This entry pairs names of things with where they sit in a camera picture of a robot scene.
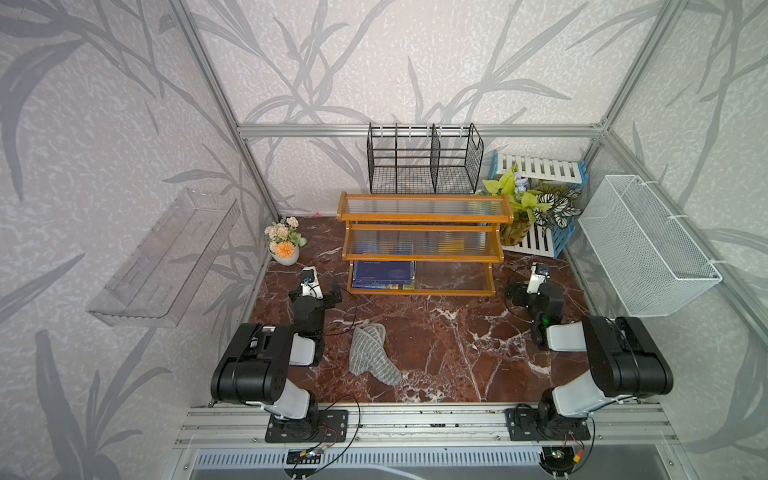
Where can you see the clear acrylic wall shelf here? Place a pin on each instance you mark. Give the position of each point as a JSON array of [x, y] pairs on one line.
[[157, 283]]

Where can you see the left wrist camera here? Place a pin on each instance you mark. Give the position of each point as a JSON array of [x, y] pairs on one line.
[[309, 283]]

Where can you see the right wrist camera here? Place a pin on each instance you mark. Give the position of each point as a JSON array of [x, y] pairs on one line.
[[539, 275]]

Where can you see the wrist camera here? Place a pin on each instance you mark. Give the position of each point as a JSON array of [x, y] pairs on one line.
[[309, 283], [539, 275]]

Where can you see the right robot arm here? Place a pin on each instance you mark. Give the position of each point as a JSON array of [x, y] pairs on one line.
[[624, 363]]

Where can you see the flower pot with orange flowers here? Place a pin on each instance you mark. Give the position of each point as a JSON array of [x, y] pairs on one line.
[[284, 241]]

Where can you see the orange wooden bookshelf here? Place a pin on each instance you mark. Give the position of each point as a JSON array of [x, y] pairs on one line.
[[454, 240]]

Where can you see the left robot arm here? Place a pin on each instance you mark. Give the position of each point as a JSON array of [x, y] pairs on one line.
[[253, 371]]

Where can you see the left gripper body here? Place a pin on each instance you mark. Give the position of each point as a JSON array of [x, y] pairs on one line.
[[326, 303]]

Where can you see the black wire mesh organizer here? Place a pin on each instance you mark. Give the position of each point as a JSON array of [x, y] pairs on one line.
[[411, 160]]

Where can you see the green potted plant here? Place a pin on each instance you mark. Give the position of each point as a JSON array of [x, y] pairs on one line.
[[546, 204]]

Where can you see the white wire mesh basket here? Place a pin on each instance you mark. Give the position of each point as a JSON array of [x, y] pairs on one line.
[[653, 263]]

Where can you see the grey striped fluffy cloth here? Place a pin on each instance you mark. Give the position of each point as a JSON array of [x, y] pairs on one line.
[[368, 355]]

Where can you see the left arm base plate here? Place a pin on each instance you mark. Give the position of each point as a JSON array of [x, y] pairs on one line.
[[327, 426]]

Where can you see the aluminium rail frame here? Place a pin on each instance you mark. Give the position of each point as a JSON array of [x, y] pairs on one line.
[[424, 424]]

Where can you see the blue book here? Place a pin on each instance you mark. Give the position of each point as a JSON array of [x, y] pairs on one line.
[[384, 275]]

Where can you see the white and blue slatted crate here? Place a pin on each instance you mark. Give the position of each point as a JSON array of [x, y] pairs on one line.
[[540, 241]]

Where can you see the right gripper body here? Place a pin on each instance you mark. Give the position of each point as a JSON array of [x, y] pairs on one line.
[[525, 299]]

